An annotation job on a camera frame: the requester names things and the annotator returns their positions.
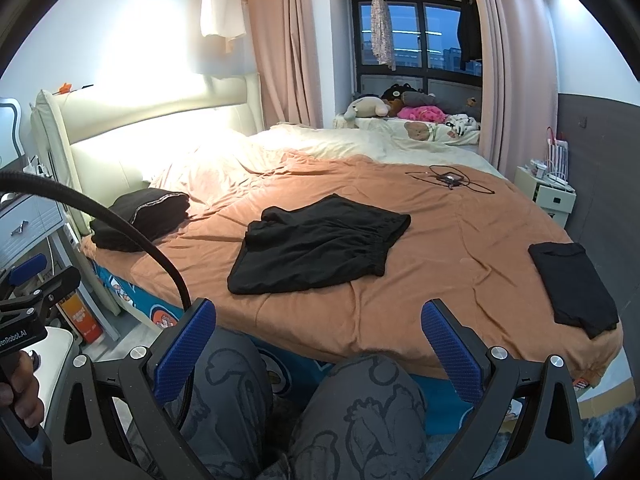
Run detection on orange box under nightstand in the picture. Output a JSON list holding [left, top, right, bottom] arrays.
[[60, 292, 103, 344]]

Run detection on black cable on bed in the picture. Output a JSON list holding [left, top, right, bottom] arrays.
[[404, 164, 497, 196]]

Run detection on pink plush blanket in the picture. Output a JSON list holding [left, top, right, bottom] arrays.
[[397, 105, 447, 124]]

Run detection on stack of folded black clothes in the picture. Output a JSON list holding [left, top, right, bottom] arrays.
[[90, 188, 190, 252]]

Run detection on hanging floral garment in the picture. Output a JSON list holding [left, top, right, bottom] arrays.
[[371, 0, 396, 70]]

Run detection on black bear plush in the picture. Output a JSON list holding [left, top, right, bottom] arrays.
[[381, 84, 414, 102]]

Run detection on hanging black garment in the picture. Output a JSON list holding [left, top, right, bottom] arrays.
[[457, 0, 482, 72]]

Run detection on pink curtain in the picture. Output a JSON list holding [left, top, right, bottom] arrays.
[[476, 0, 558, 179], [247, 0, 321, 128]]

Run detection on beige plush toy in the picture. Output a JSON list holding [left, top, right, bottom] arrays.
[[343, 96, 390, 127]]

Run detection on hanging white garment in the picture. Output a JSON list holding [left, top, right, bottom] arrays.
[[200, 0, 246, 41]]

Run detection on cream padded headboard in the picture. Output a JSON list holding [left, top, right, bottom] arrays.
[[30, 73, 265, 218]]

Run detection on left pink curtain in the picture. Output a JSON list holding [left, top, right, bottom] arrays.
[[247, 0, 321, 128]]

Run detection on right pink curtain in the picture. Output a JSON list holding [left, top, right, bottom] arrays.
[[476, 0, 558, 179]]

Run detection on person left hand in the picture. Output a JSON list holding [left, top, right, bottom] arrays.
[[0, 351, 44, 428]]

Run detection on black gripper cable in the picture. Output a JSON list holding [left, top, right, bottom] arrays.
[[0, 169, 193, 311]]

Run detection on folded black garment right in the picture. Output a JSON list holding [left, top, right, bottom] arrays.
[[528, 242, 620, 339]]

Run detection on white right nightstand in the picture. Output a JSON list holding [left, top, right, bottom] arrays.
[[514, 167, 577, 228]]

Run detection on dark framed window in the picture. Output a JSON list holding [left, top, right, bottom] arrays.
[[350, 0, 483, 101]]

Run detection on orange bed blanket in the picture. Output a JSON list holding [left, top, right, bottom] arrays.
[[79, 152, 624, 380]]

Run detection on cream bed sheet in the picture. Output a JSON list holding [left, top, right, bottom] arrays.
[[250, 124, 503, 178]]

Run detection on blue cartoon bed sheet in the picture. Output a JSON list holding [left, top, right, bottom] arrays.
[[92, 264, 473, 436]]

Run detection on black pants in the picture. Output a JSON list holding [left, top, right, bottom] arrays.
[[227, 194, 411, 295]]

